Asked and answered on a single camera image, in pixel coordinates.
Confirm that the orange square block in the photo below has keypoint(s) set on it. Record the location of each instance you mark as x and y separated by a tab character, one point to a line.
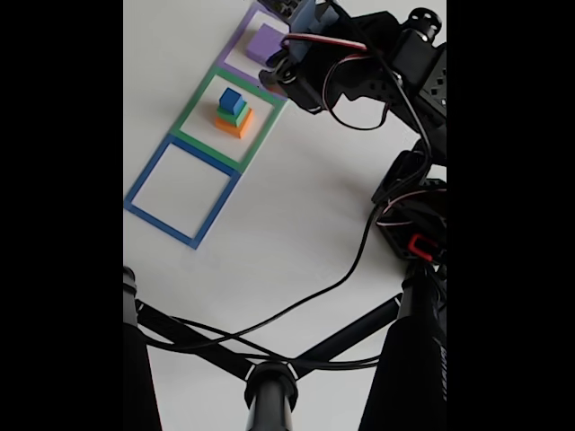
238	130

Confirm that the blue tape square outline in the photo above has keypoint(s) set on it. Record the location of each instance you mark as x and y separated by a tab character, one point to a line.
144	184

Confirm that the red clamp piece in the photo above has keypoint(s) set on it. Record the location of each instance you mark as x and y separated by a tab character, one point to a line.
422	244

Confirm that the green tape square outline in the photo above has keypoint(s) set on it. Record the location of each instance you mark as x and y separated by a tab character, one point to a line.
191	108

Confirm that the green square block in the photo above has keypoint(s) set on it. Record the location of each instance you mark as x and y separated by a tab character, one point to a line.
233	116

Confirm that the purple tape square outline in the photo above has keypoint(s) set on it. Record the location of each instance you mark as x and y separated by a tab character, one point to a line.
233	49

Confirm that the small blue cube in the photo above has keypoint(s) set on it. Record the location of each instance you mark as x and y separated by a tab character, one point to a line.
231	99

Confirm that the camera circuit board blue mount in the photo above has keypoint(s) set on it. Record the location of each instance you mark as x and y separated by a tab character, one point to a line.
305	11

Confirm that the purple square block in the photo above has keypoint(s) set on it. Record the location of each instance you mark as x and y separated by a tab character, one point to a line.
265	42

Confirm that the black tripod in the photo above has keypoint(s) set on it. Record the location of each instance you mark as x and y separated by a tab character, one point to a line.
269	399

